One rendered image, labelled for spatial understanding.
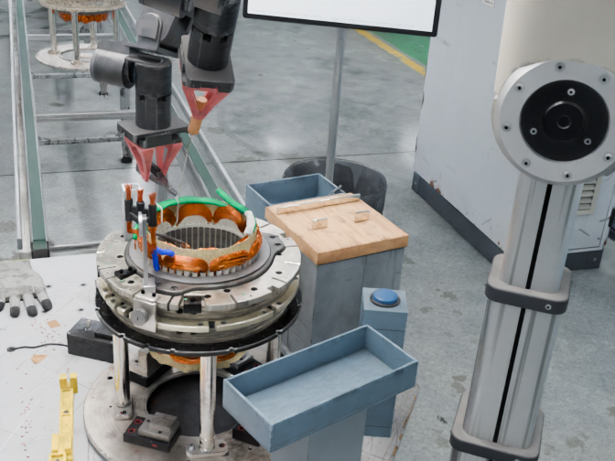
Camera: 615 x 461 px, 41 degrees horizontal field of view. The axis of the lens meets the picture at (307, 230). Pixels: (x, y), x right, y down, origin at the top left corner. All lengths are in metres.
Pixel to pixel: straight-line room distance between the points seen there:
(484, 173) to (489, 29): 0.62
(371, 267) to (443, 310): 1.90
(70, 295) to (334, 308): 0.62
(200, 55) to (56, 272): 0.92
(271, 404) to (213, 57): 0.47
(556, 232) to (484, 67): 2.65
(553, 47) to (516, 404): 0.52
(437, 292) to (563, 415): 0.83
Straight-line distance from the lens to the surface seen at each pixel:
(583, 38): 0.96
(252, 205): 1.63
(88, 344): 1.61
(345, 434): 1.15
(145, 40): 1.31
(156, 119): 1.34
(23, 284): 1.85
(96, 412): 1.47
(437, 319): 3.30
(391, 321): 1.33
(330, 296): 1.46
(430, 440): 2.71
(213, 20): 1.09
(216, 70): 1.14
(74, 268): 1.93
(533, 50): 0.97
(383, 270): 1.50
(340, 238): 1.45
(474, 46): 3.81
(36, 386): 1.58
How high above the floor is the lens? 1.72
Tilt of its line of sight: 26 degrees down
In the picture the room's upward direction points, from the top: 4 degrees clockwise
